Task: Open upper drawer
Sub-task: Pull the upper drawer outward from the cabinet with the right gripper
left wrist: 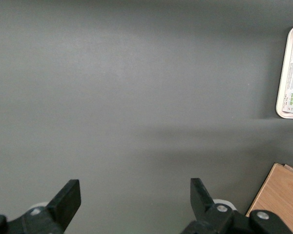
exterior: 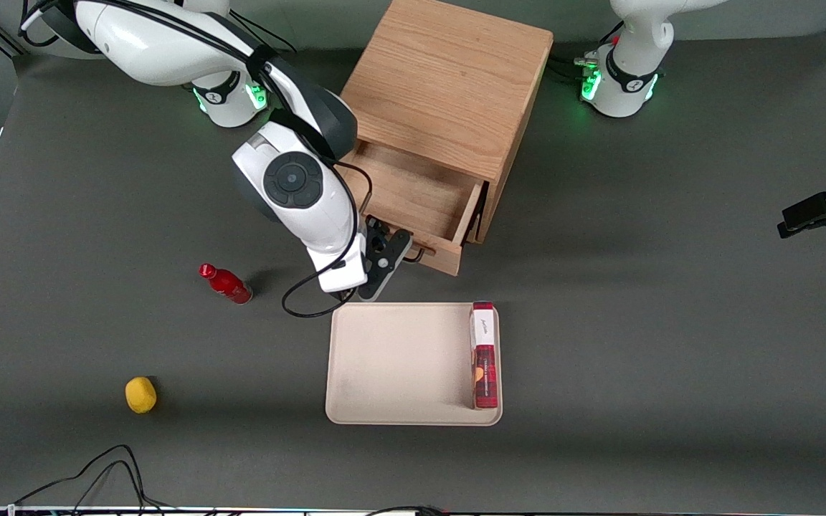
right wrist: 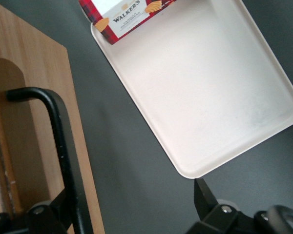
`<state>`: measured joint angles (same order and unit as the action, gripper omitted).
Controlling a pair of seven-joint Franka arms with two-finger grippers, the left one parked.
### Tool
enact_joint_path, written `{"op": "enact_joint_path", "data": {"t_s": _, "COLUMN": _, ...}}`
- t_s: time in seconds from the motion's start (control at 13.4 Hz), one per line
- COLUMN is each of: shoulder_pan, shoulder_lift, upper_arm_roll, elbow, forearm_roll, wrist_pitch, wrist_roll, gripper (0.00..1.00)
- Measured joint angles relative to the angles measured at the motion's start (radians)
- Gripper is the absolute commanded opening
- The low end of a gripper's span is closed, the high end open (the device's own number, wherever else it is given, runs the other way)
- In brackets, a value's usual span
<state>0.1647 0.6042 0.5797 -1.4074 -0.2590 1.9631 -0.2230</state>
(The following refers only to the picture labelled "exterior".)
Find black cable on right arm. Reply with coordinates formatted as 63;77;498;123
20;0;378;319

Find black cables at right base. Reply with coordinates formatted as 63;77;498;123
230;11;299;54

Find yellow lemon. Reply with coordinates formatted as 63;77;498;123
125;376;158;415

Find beige plastic tray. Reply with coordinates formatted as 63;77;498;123
325;302;503;427

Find black cables at base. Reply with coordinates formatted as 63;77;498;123
230;11;299;54
548;21;625;81

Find red bottle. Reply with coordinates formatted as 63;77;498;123
199;263;254;305

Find black floor cable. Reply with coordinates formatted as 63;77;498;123
11;444;170;513
62;459;163;513
366;505;450;516

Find wooden drawer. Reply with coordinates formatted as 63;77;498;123
341;138;490;277

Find red plaid carton box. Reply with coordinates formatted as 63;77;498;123
470;301;500;410

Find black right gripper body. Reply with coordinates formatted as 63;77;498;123
366;217;395;254

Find wooden drawer cabinet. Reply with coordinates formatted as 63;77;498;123
340;0;554;244

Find black cables at left base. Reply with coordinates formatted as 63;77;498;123
548;21;625;81

